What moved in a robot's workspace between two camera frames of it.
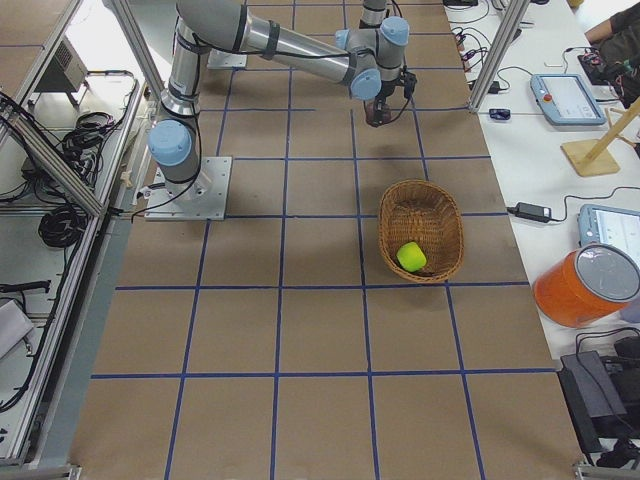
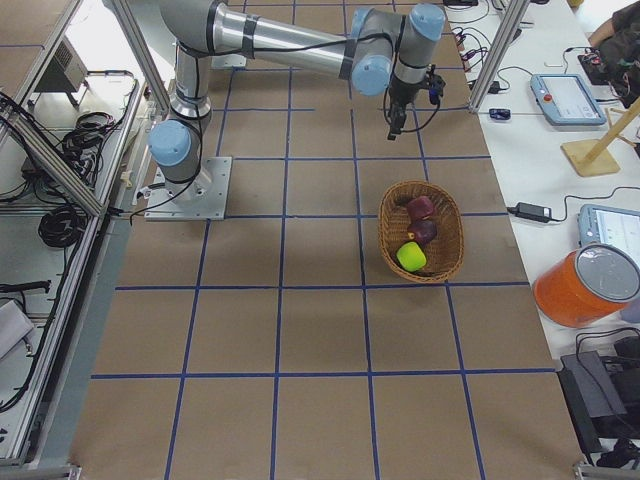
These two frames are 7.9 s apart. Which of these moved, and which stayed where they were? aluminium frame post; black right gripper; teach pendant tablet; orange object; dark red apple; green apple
Moved: black right gripper; dark red apple
Stayed: orange object; teach pendant tablet; green apple; aluminium frame post
